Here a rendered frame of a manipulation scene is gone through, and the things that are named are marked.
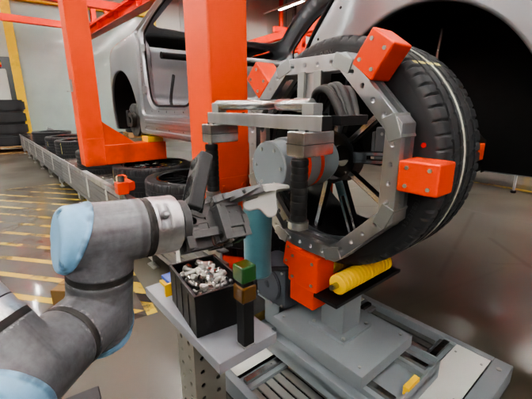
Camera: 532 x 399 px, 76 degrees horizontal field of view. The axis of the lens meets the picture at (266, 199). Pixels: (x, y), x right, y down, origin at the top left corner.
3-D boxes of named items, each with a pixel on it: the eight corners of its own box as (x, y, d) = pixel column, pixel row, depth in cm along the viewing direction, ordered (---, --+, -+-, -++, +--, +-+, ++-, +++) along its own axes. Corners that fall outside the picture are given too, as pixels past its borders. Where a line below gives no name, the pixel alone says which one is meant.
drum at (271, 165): (340, 186, 96) (343, 135, 92) (285, 199, 83) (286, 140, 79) (304, 178, 106) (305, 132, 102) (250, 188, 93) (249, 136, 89)
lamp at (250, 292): (256, 299, 78) (256, 283, 77) (243, 305, 75) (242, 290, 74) (246, 292, 81) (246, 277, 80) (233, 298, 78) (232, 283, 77)
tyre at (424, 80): (281, 166, 151) (390, 284, 118) (237, 172, 136) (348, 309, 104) (353, 8, 111) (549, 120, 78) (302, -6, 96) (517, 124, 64)
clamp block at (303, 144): (333, 154, 71) (335, 128, 70) (303, 158, 66) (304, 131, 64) (315, 152, 75) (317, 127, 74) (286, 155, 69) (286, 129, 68)
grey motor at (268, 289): (347, 307, 160) (352, 237, 151) (282, 347, 134) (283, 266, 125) (318, 291, 173) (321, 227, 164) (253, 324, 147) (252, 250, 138)
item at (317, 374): (437, 379, 118) (441, 356, 115) (379, 444, 96) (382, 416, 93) (325, 313, 155) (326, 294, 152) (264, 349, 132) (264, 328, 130)
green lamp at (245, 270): (256, 279, 77) (256, 264, 75) (242, 286, 74) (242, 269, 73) (246, 273, 80) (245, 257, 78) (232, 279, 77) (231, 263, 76)
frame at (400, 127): (400, 277, 86) (427, 44, 72) (385, 286, 82) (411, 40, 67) (263, 222, 126) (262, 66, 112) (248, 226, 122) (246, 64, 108)
